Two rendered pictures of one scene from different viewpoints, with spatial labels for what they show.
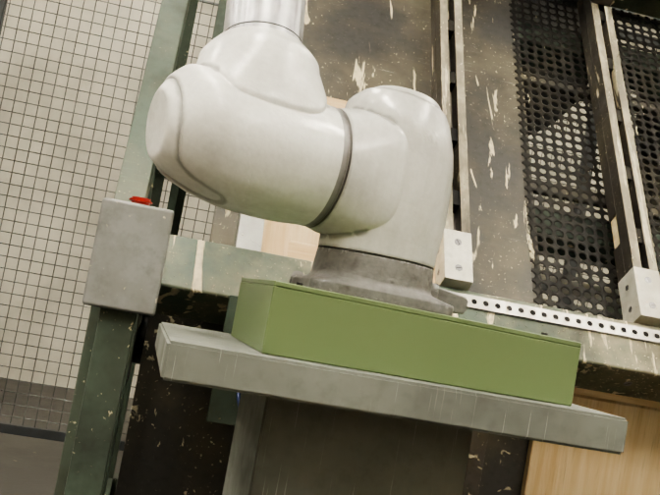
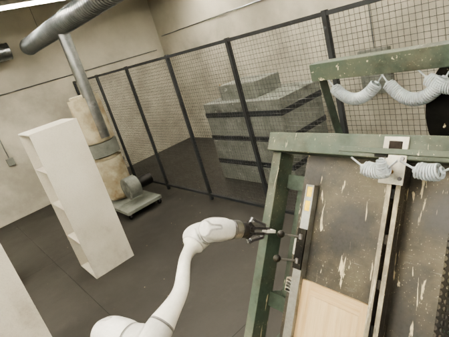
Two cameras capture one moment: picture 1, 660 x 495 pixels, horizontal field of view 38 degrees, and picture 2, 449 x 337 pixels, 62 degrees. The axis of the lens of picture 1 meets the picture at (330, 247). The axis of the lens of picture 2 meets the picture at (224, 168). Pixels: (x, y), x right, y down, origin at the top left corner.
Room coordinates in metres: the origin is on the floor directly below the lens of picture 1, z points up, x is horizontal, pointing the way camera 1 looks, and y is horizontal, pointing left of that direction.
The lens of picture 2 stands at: (1.29, -1.10, 2.50)
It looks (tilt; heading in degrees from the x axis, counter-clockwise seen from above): 19 degrees down; 64
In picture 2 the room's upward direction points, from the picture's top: 17 degrees counter-clockwise
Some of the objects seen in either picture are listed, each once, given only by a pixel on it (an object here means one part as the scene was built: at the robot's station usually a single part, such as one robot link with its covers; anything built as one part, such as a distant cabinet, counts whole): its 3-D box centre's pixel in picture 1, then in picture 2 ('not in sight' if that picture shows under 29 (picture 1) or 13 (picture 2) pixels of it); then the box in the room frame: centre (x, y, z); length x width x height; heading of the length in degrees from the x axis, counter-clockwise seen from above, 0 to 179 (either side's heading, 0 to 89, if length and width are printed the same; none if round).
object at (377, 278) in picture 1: (385, 283); not in sight; (1.23, -0.08, 0.86); 0.22 x 0.18 x 0.06; 100
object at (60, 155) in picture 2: not in sight; (79, 198); (1.56, 4.07, 1.03); 0.60 x 0.58 x 2.05; 101
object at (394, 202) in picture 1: (384, 173); not in sight; (1.22, -0.05, 1.00); 0.18 x 0.16 x 0.22; 116
